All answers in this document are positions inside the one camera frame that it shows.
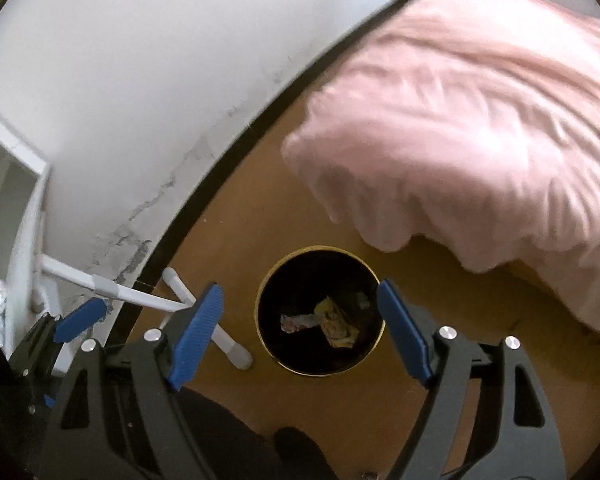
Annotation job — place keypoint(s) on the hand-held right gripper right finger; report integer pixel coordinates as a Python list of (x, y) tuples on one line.
[(405, 335)]

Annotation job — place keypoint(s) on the black baseboard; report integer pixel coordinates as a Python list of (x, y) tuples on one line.
[(155, 265)]

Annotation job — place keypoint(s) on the white desk with hutch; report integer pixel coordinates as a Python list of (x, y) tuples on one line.
[(10, 135)]

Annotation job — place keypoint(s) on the small grey paper scrap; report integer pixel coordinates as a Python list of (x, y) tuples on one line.
[(362, 302)]

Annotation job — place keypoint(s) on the pink blanket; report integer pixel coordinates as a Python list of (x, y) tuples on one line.
[(455, 110)]

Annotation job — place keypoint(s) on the crumpled yellow wrapper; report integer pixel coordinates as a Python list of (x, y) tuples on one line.
[(335, 325)]

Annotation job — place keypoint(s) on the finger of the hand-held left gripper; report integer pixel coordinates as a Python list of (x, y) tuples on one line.
[(80, 317)]

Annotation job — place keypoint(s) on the black trash bin gold rim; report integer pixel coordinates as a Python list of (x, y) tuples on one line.
[(290, 300)]

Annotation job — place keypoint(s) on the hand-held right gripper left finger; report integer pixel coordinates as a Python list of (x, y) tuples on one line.
[(195, 340)]

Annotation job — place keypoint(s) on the crumpled white pink paper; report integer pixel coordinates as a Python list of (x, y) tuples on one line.
[(295, 322)]

